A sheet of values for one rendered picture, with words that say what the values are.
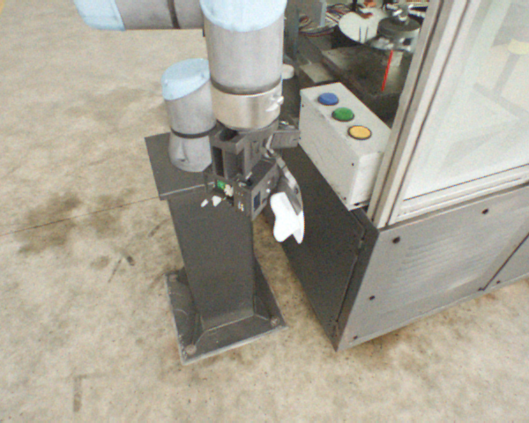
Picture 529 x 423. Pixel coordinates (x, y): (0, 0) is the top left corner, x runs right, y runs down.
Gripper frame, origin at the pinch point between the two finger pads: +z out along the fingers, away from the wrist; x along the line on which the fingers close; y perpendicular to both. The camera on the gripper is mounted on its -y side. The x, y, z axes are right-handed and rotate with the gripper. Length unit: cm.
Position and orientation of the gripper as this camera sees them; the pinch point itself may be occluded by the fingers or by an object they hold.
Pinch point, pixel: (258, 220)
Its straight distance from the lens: 57.3
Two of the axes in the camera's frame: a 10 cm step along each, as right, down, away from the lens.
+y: -5.0, 6.3, -5.9
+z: 0.0, 6.8, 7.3
